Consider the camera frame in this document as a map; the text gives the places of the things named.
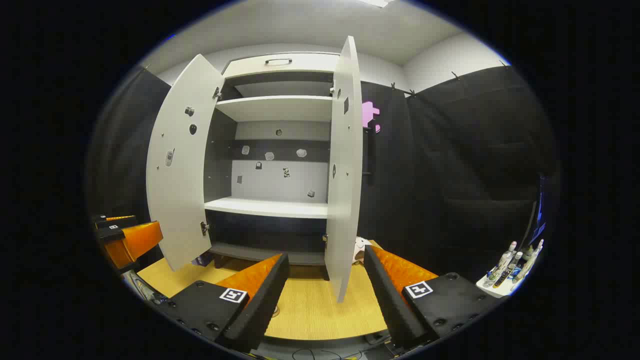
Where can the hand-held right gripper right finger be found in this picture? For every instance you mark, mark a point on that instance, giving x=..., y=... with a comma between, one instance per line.
x=387, y=300

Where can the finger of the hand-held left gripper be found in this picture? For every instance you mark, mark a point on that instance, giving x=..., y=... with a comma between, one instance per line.
x=135, y=242
x=116, y=222

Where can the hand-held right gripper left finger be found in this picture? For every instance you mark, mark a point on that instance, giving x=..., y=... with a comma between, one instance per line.
x=265, y=300

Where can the white cabinet door cat sticker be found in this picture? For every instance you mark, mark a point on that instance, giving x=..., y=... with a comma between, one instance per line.
x=345, y=175

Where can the small white pink toy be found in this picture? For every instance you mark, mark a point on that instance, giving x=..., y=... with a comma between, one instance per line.
x=359, y=250

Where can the white cabinet door phone sticker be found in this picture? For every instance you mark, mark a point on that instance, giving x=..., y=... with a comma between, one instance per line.
x=175, y=190

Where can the blue white packet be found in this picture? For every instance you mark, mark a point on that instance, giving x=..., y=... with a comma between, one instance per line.
x=202, y=260

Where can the thick white cabinet shelf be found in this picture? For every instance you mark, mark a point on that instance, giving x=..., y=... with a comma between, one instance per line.
x=270, y=206

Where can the white grey cabinet body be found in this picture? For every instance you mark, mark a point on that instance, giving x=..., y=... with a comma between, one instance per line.
x=220, y=165

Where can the dark slim bottle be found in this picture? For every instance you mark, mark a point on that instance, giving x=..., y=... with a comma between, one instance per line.
x=509, y=272

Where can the pale bottle white cap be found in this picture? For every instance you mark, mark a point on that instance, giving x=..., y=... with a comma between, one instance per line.
x=530, y=262

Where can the thin white cabinet shelf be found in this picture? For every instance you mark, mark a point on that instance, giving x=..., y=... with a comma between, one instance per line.
x=275, y=107

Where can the white cabinet drawer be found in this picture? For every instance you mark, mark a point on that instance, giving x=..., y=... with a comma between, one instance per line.
x=310, y=64

